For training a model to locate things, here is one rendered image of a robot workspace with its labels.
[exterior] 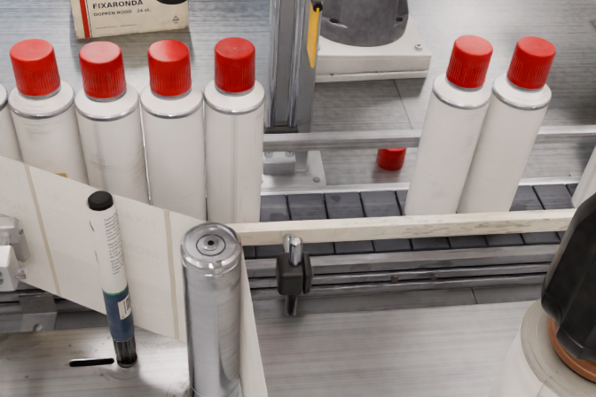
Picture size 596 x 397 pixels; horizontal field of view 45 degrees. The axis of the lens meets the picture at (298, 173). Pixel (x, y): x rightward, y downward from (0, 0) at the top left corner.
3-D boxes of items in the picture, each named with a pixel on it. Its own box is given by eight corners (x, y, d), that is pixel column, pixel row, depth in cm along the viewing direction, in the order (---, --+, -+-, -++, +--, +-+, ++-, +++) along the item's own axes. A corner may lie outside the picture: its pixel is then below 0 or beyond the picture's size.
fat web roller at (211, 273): (185, 431, 55) (173, 273, 43) (185, 378, 59) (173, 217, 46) (245, 425, 56) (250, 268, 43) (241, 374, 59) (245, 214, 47)
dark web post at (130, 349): (115, 369, 59) (84, 206, 46) (116, 351, 60) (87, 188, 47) (137, 368, 59) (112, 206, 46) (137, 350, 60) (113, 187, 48)
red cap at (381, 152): (395, 175, 86) (399, 153, 84) (370, 162, 87) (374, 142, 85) (409, 159, 88) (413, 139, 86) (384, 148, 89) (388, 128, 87)
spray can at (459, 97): (409, 235, 72) (452, 62, 58) (397, 198, 76) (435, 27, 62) (459, 232, 73) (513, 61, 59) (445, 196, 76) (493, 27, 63)
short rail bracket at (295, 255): (275, 338, 68) (281, 253, 60) (271, 312, 70) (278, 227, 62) (309, 335, 68) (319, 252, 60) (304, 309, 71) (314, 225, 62)
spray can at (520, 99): (462, 235, 72) (518, 63, 59) (448, 198, 76) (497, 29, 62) (512, 232, 73) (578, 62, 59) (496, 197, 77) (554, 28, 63)
